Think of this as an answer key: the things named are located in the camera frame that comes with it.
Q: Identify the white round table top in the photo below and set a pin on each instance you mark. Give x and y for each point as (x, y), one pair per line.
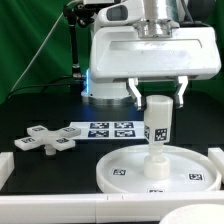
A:
(183, 170)

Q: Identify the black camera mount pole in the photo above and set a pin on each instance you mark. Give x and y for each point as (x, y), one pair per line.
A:
(80, 16)

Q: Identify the white barrier block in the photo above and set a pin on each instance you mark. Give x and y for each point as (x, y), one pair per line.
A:
(216, 155)
(6, 167)

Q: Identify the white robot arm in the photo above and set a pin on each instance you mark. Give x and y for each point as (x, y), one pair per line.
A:
(160, 18)

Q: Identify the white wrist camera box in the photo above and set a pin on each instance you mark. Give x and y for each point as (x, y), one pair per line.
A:
(119, 15)

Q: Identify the grey camera on mount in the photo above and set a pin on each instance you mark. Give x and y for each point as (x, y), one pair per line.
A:
(97, 4)

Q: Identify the white right barrier block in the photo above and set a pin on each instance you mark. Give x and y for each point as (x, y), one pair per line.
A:
(216, 155)

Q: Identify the white cross-shaped table base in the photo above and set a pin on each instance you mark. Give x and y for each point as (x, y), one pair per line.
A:
(53, 141)

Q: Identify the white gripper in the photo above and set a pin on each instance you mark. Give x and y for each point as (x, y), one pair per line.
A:
(119, 53)

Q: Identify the white left barrier block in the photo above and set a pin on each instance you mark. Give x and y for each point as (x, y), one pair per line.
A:
(6, 167)

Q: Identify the white marker sheet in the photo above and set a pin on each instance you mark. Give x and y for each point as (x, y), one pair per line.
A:
(109, 130)

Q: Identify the white front barrier rail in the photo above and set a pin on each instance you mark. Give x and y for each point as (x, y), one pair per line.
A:
(99, 208)

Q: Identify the white disc bottom corner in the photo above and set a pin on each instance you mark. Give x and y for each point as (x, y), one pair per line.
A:
(196, 214)

